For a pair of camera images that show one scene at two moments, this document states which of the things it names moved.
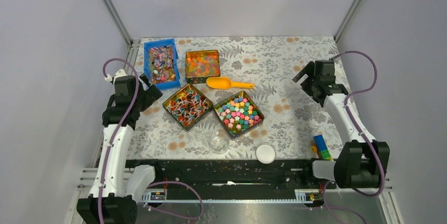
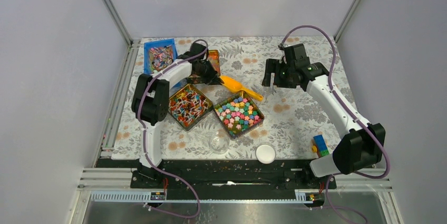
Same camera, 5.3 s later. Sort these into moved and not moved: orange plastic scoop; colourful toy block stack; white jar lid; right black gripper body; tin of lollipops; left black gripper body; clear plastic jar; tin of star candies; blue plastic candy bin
Moved: orange plastic scoop; left black gripper body; right black gripper body
Not moved: blue plastic candy bin; white jar lid; tin of lollipops; clear plastic jar; tin of star candies; colourful toy block stack
